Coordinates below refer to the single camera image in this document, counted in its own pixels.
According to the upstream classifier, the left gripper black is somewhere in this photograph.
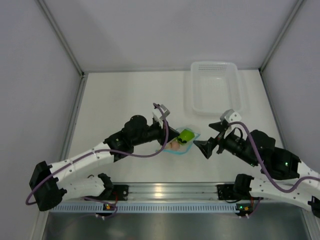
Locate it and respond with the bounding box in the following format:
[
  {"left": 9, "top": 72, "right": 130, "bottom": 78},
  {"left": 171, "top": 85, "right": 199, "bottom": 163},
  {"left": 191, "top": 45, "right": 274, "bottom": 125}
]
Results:
[{"left": 132, "top": 117, "right": 180, "bottom": 147}]

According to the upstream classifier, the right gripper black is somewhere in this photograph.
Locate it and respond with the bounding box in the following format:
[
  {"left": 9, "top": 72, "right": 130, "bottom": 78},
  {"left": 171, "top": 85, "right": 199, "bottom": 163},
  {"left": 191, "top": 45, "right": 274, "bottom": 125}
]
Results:
[{"left": 193, "top": 121, "right": 258, "bottom": 167}]

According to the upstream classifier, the pink fake egg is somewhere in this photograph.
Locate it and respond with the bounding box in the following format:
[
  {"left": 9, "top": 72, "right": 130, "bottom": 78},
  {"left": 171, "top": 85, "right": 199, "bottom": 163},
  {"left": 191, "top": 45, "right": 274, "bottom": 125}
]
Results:
[{"left": 170, "top": 141, "right": 181, "bottom": 151}]

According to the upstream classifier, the green fake melon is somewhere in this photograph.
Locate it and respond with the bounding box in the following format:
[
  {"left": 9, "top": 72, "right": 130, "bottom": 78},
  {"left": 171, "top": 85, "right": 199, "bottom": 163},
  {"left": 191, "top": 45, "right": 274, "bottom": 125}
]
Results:
[{"left": 176, "top": 128, "right": 195, "bottom": 145}]

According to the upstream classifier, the clear zip top bag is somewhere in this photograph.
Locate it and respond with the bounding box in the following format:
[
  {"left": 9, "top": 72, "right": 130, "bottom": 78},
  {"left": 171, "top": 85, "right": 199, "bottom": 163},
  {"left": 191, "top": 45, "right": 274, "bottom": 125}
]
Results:
[{"left": 163, "top": 124, "right": 201, "bottom": 155}]

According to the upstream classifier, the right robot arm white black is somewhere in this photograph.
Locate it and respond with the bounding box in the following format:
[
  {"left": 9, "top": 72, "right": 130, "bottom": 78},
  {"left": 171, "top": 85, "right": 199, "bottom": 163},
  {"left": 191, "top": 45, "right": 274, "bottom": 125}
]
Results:
[{"left": 193, "top": 120, "right": 320, "bottom": 218}]

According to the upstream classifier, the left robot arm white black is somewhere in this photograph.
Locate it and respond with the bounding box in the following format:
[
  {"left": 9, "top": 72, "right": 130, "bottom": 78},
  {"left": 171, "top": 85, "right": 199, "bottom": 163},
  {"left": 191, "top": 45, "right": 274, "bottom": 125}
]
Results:
[{"left": 25, "top": 115, "right": 180, "bottom": 212}]

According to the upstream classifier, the white plastic basket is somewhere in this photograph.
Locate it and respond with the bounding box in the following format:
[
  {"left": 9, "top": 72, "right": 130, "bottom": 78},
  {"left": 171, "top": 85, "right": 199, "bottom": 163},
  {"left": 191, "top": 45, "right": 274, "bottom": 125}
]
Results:
[{"left": 190, "top": 61, "right": 245, "bottom": 117}]

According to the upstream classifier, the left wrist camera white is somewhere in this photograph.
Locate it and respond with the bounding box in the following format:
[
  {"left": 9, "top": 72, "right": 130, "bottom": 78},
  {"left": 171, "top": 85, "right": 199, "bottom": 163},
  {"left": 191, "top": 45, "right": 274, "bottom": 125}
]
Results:
[{"left": 152, "top": 103, "right": 171, "bottom": 127}]

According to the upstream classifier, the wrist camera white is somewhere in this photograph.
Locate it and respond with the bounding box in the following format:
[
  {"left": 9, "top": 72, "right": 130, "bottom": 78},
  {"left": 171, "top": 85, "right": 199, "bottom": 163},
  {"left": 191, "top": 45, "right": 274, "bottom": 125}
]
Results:
[
  {"left": 152, "top": 103, "right": 171, "bottom": 127},
  {"left": 219, "top": 109, "right": 242, "bottom": 129}
]

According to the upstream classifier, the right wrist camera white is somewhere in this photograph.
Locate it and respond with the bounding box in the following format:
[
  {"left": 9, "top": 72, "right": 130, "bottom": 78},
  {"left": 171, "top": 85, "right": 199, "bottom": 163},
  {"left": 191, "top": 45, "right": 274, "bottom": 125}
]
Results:
[{"left": 219, "top": 109, "right": 242, "bottom": 129}]

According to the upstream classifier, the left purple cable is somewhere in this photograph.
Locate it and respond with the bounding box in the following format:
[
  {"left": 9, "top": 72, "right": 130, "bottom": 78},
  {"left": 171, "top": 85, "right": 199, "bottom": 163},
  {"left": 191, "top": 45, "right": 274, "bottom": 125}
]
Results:
[{"left": 25, "top": 102, "right": 169, "bottom": 206}]

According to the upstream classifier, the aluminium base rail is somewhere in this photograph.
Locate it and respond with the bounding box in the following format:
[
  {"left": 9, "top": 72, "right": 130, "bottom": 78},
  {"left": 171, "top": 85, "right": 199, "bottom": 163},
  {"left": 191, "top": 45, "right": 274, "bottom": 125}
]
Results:
[{"left": 69, "top": 181, "right": 251, "bottom": 202}]

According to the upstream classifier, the white slotted cable duct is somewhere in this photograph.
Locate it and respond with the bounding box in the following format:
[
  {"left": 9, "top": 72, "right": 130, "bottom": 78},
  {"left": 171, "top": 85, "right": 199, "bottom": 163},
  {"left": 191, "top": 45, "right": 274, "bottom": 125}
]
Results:
[{"left": 50, "top": 201, "right": 251, "bottom": 214}]

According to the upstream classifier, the left aluminium frame post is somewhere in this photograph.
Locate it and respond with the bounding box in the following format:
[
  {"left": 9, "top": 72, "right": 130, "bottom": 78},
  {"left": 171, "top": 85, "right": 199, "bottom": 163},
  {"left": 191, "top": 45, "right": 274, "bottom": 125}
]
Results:
[{"left": 36, "top": 0, "right": 87, "bottom": 76}]

